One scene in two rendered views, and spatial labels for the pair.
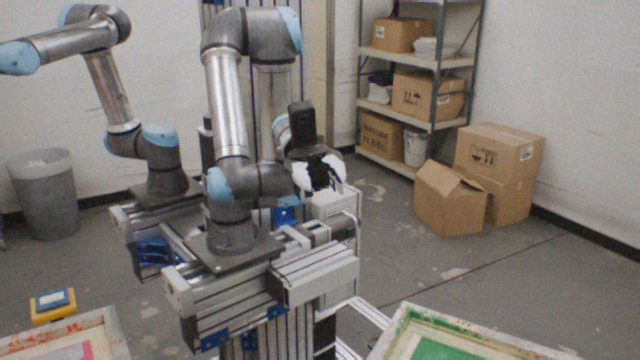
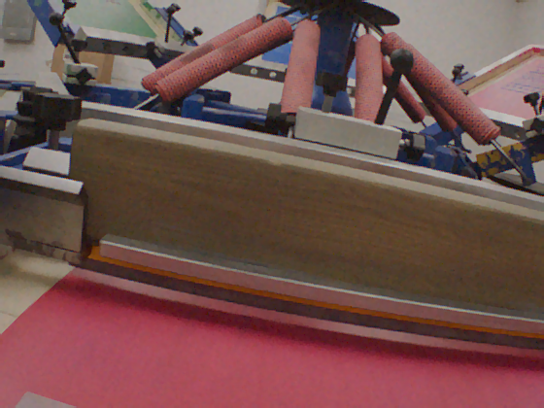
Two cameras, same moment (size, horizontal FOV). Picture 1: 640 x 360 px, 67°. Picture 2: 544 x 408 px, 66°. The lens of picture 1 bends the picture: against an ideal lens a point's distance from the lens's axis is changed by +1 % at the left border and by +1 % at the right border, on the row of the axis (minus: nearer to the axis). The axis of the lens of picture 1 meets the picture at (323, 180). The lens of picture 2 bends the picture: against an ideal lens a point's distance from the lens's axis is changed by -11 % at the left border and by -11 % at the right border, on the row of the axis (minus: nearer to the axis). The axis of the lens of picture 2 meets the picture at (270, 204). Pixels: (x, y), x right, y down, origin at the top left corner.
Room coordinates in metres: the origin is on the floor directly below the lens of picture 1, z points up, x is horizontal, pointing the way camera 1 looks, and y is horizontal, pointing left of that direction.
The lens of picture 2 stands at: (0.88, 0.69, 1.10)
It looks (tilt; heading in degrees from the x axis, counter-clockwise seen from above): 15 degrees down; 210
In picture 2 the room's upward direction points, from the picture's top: 11 degrees clockwise
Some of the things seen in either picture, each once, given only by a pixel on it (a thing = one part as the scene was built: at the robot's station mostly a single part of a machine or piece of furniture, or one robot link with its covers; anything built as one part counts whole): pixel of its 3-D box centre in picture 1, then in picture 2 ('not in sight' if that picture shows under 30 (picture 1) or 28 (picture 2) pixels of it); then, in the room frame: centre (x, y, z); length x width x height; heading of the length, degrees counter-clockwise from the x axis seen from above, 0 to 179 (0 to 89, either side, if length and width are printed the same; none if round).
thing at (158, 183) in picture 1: (166, 175); not in sight; (1.60, 0.57, 1.31); 0.15 x 0.15 x 0.10
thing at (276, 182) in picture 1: (285, 179); not in sight; (0.98, 0.09, 1.56); 0.11 x 0.08 x 0.11; 104
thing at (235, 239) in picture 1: (232, 227); not in sight; (1.21, 0.26, 1.31); 0.15 x 0.15 x 0.10
